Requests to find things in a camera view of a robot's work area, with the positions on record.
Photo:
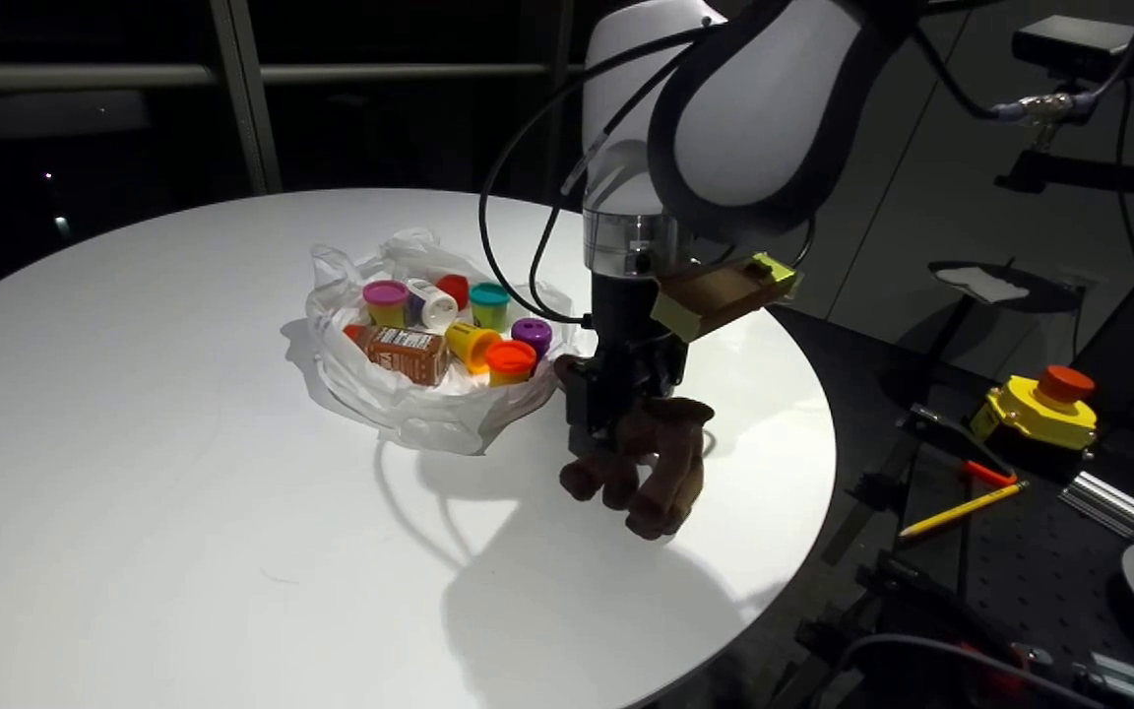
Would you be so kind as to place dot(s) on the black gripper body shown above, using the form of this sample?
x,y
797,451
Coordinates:
x,y
630,359

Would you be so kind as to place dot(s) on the brown deer plush toy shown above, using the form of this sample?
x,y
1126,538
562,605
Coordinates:
x,y
651,466

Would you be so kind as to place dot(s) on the orange lid small container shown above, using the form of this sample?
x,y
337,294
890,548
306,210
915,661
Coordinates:
x,y
509,365

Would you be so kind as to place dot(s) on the teal lid small container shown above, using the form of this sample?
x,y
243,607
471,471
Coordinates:
x,y
491,304

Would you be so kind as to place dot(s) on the purple lid small container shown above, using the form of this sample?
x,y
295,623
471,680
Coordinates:
x,y
534,330

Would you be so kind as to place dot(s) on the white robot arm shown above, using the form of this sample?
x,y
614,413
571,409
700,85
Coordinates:
x,y
705,127

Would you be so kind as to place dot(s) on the white plastic bag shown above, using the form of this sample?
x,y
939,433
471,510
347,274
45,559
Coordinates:
x,y
462,409

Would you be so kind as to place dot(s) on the yellow pencil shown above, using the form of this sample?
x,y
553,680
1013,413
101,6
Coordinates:
x,y
960,510

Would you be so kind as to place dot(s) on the yellow emergency stop button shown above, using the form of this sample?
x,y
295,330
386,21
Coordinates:
x,y
1051,407

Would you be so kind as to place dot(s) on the metal window railing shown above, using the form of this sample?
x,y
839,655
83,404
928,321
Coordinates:
x,y
244,76

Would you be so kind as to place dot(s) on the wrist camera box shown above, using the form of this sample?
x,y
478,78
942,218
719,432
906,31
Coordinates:
x,y
702,302

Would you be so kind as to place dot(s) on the black camera on mount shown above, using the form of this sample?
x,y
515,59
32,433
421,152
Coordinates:
x,y
1087,56

